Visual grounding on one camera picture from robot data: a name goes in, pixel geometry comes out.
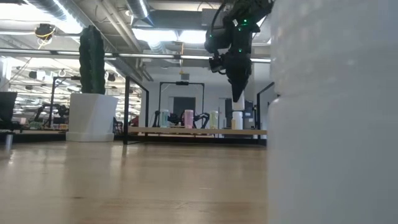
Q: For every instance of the white planter pot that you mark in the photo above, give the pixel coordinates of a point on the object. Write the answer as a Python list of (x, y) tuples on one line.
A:
[(91, 118)]

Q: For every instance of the yellow clear medicine bottle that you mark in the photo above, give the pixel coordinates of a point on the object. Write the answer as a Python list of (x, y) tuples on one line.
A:
[(214, 119)]

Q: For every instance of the dark background monitor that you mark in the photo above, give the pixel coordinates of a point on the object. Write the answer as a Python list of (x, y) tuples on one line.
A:
[(248, 107)]

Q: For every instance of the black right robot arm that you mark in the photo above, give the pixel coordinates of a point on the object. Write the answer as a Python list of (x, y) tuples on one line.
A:
[(248, 12)]

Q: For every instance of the background door panel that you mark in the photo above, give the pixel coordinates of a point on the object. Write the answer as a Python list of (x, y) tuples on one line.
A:
[(184, 103)]

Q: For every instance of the black background screen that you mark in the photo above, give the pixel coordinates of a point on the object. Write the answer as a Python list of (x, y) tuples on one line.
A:
[(7, 104)]

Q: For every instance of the pink clear medicine bottle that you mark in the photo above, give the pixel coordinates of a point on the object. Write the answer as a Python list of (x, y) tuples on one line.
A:
[(188, 119)]

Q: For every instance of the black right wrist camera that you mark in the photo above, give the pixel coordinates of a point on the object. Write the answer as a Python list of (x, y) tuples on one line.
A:
[(216, 64)]

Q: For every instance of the grey wall vent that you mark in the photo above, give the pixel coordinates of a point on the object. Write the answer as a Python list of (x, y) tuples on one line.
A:
[(185, 76)]

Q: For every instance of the wooden background table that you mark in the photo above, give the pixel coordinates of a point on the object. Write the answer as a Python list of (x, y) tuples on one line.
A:
[(37, 131)]

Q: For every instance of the black aluminium table frame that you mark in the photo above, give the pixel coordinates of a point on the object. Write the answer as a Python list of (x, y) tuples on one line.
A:
[(161, 139)]

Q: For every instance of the grey ceiling unit box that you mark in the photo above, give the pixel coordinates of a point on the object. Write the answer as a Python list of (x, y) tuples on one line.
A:
[(206, 15)]

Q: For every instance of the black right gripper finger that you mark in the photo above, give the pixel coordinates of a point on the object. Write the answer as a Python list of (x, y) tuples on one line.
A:
[(238, 88)]

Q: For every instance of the teal clear medicine bottle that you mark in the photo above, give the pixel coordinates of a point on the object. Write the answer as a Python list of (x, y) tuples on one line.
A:
[(164, 119)]

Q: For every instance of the grey metal post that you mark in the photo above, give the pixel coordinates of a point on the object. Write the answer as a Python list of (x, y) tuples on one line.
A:
[(8, 143)]

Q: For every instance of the tan background box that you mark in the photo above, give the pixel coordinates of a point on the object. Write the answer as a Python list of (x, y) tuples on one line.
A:
[(232, 124)]

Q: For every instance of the green cactus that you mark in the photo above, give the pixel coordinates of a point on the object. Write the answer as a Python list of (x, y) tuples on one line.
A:
[(91, 62)]

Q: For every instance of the black background gantry frame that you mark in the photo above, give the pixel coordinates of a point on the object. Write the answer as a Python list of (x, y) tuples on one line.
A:
[(53, 93), (182, 83)]

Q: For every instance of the silver ceiling air duct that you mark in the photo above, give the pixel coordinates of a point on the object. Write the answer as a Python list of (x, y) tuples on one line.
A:
[(138, 9)]

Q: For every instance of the black background robot arm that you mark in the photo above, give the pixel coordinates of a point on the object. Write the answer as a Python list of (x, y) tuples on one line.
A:
[(174, 119), (63, 110), (202, 117), (43, 107)]

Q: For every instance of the long ceiling light bar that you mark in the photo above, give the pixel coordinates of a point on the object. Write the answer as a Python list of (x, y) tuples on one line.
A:
[(149, 56)]

